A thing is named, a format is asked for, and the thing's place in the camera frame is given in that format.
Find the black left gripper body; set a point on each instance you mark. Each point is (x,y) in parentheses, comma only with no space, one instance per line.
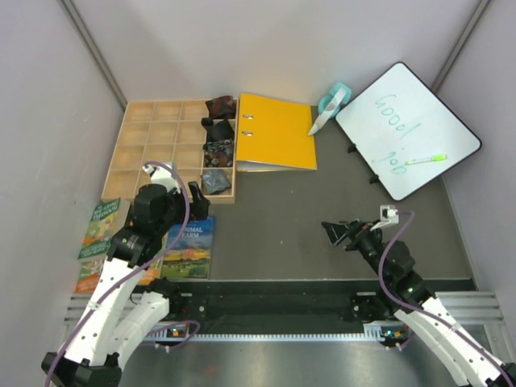
(176,205)

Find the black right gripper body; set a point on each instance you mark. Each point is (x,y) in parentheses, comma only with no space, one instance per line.
(365,240)

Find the grey blue patterned tie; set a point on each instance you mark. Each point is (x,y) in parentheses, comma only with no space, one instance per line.
(216,182)

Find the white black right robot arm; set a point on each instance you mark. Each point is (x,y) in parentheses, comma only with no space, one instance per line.
(405,296)

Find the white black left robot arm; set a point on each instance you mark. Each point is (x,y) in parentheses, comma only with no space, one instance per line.
(99,346)

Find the blue Animal Farm book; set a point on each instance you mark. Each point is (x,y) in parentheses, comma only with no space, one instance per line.
(190,257)

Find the green children's book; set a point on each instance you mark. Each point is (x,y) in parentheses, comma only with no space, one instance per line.
(107,219)

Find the floral rolled tie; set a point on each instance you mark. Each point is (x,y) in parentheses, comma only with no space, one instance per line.
(219,154)

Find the wooden compartment tray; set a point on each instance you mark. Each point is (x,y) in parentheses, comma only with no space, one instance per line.
(159,130)

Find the dark blue striped rolled tie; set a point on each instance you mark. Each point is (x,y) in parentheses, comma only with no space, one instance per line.
(219,131)

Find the dark red rolled tie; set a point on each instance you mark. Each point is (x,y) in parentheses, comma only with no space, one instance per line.
(223,107)

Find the green whiteboard marker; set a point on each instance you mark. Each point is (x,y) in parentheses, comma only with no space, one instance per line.
(430,159)

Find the teal white cat-ear headphones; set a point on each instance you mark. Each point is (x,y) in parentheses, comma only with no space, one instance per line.
(329,106)

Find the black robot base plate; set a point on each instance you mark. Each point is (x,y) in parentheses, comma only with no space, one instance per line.
(209,301)

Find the yellow ring binder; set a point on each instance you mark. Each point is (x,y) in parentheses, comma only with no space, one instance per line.
(273,135)

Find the white whiteboard black frame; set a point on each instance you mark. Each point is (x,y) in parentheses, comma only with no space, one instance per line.
(398,118)

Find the aluminium frame rail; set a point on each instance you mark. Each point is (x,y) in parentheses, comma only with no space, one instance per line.
(365,324)

